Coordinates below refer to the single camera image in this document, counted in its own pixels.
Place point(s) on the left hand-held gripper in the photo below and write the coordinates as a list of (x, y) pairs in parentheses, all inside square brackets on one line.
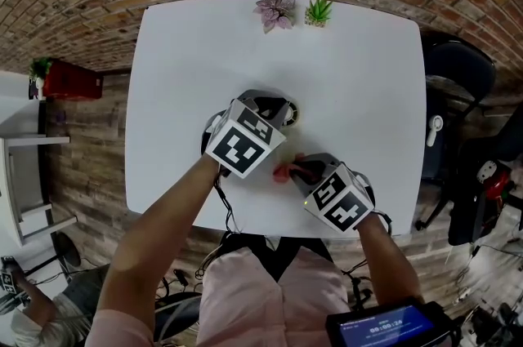
[(241, 145)]

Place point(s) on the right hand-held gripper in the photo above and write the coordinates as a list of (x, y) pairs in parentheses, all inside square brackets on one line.
[(339, 202)]

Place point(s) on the pink wiping cloth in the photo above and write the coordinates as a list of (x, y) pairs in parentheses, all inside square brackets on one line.
[(282, 172)]

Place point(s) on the person's left forearm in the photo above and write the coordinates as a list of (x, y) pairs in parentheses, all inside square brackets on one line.
[(155, 239)]

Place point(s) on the person's right forearm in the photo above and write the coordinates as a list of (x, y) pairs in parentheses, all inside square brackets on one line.
[(388, 259)]

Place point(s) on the purple-leaved potted plant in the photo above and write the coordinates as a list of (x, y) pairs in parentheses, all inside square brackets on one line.
[(274, 12)]

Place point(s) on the green spiky potted plant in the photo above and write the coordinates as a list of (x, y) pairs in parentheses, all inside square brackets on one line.
[(318, 10)]

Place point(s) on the person's pink clothing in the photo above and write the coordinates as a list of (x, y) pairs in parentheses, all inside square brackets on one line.
[(253, 304)]

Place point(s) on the black office chair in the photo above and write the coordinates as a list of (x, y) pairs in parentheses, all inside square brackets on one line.
[(466, 214)]

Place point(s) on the black wrist-worn phone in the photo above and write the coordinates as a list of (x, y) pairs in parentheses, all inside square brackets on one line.
[(376, 327)]

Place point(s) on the red and white toy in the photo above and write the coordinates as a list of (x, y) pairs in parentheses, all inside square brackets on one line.
[(496, 180)]

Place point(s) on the black folding chair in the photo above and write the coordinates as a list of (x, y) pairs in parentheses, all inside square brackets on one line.
[(461, 68)]

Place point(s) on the red box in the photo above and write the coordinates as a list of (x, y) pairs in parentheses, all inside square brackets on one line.
[(73, 80)]

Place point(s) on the small white figure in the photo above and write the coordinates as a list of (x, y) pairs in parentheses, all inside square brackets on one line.
[(39, 86)]

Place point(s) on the small bushy green plant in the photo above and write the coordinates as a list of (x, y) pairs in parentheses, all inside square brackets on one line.
[(40, 67)]

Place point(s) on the white side table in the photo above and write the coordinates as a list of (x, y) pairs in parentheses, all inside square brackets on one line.
[(24, 157)]

